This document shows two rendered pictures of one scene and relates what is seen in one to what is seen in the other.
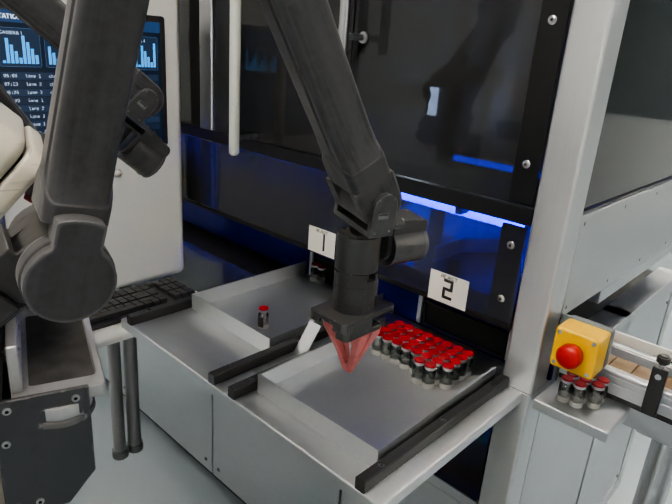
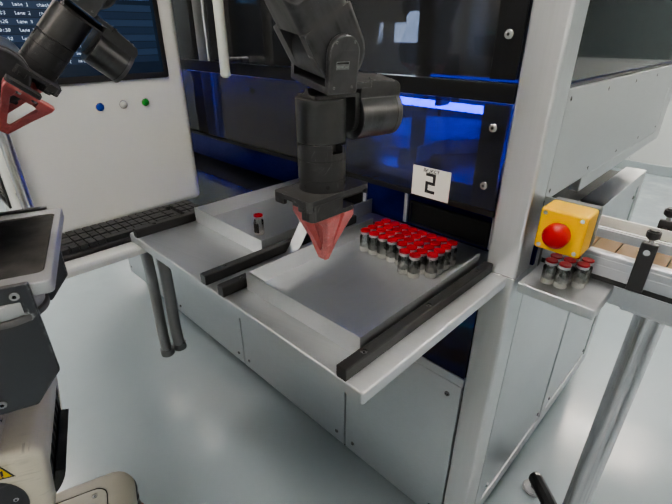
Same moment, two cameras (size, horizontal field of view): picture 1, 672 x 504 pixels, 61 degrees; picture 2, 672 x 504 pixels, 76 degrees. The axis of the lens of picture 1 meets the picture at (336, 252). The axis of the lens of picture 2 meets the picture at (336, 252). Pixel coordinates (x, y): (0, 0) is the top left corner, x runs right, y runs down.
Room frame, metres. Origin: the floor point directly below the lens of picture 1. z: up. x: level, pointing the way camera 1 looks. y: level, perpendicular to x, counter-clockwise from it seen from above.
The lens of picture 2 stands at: (0.19, -0.06, 1.28)
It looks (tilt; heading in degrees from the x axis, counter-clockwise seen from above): 27 degrees down; 2
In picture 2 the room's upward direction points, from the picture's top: straight up
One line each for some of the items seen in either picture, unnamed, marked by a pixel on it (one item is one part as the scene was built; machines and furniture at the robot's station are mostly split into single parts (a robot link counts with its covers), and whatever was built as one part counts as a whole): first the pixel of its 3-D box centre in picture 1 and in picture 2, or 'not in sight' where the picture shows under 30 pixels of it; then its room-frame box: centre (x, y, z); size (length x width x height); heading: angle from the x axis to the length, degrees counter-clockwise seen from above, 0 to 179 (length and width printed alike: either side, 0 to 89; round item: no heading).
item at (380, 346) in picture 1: (410, 358); (396, 251); (0.94, -0.15, 0.90); 0.18 x 0.02 x 0.05; 48
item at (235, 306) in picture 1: (290, 300); (285, 209); (1.17, 0.09, 0.90); 0.34 x 0.26 x 0.04; 138
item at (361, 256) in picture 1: (361, 249); (325, 118); (0.70, -0.03, 1.19); 0.07 x 0.06 x 0.07; 125
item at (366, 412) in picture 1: (380, 379); (367, 271); (0.88, -0.09, 0.90); 0.34 x 0.26 x 0.04; 138
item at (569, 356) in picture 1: (570, 355); (557, 235); (0.83, -0.39, 0.99); 0.04 x 0.04 x 0.04; 48
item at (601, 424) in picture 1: (584, 404); (567, 285); (0.89, -0.46, 0.87); 0.14 x 0.13 x 0.02; 138
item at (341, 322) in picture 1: (354, 293); (321, 171); (0.70, -0.03, 1.13); 0.10 x 0.07 x 0.07; 138
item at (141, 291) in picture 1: (113, 306); (133, 225); (1.24, 0.52, 0.82); 0.40 x 0.14 x 0.02; 138
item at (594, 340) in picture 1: (581, 346); (567, 227); (0.86, -0.42, 1.00); 0.08 x 0.07 x 0.07; 138
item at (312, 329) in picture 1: (287, 347); (278, 247); (0.94, 0.08, 0.91); 0.14 x 0.03 x 0.06; 138
